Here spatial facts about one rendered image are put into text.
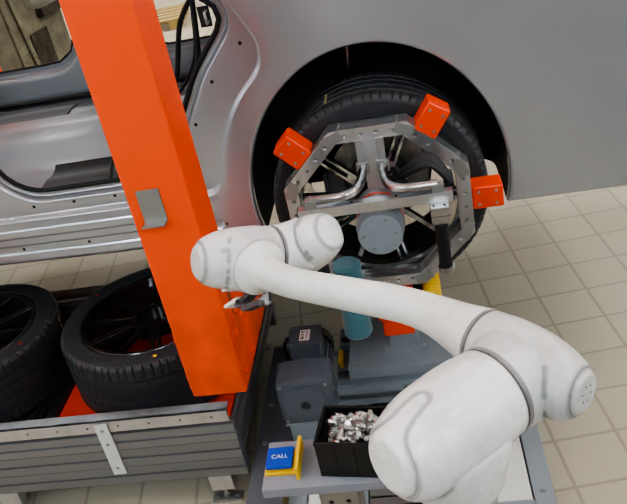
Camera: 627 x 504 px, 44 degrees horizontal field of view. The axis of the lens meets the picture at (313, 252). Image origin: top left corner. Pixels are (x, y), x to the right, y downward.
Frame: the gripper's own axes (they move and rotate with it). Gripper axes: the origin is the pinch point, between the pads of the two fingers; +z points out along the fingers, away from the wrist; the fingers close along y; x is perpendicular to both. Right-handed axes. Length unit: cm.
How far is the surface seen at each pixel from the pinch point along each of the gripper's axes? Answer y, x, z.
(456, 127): -45, 75, -9
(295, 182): -40, 38, 22
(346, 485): 46, 31, 16
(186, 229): -21.8, -2.2, 15.4
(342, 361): 5, 80, 77
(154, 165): -34.9, -12.1, 6.9
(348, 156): -53, 64, 28
